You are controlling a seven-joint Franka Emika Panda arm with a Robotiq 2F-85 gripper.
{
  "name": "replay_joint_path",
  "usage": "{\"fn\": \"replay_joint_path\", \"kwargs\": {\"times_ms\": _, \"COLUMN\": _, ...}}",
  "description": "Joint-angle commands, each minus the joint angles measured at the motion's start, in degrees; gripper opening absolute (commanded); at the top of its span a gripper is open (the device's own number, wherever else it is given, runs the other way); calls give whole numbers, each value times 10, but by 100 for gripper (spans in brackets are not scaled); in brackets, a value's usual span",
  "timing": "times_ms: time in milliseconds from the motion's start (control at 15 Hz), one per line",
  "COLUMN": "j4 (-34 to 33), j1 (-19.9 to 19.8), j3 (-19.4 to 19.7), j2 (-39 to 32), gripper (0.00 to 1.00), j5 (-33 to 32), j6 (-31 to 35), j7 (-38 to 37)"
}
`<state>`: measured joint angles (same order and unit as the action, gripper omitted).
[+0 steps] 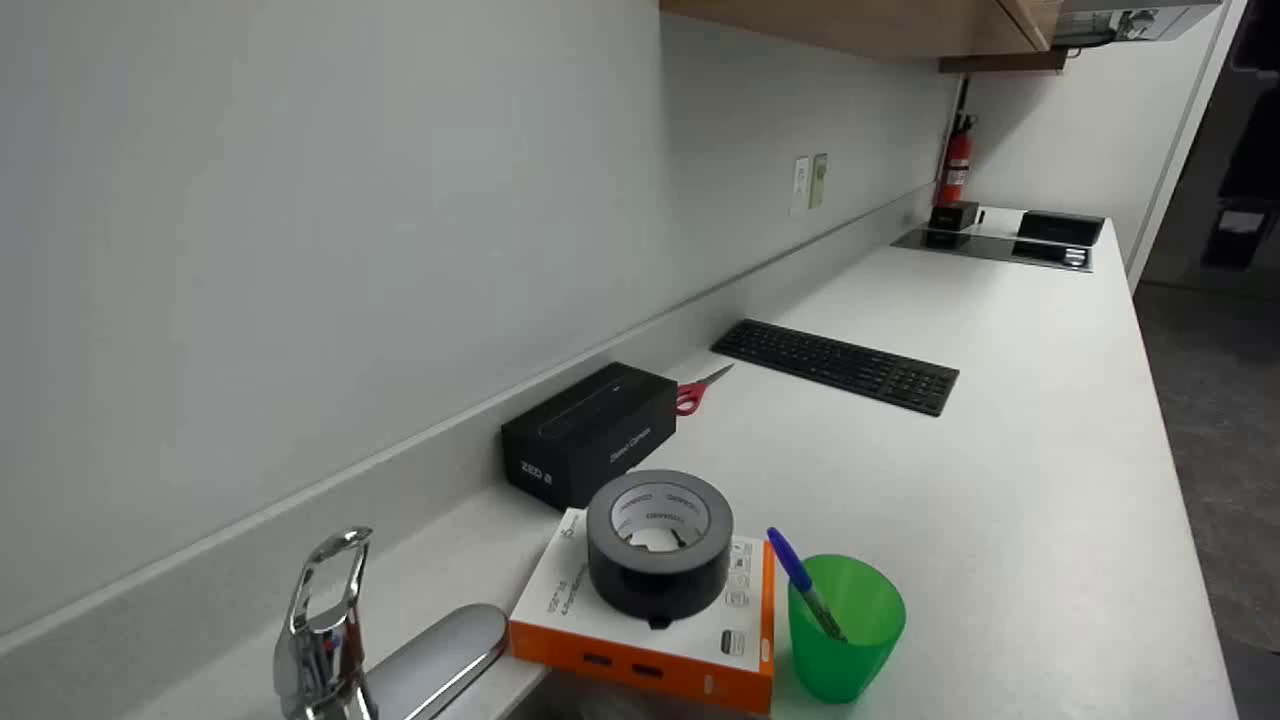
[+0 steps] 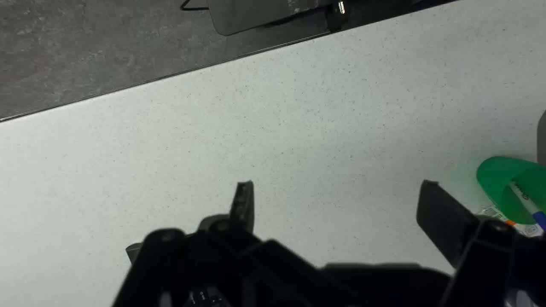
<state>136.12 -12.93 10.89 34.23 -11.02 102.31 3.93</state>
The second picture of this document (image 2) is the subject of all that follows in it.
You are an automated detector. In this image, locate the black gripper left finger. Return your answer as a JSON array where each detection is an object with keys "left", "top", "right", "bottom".
[{"left": 112, "top": 179, "right": 320, "bottom": 307}]

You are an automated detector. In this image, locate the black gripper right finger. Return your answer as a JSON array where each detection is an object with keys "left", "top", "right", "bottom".
[{"left": 414, "top": 179, "right": 546, "bottom": 307}]

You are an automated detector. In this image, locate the green mug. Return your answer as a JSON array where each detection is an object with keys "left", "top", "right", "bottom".
[{"left": 475, "top": 155, "right": 546, "bottom": 227}]

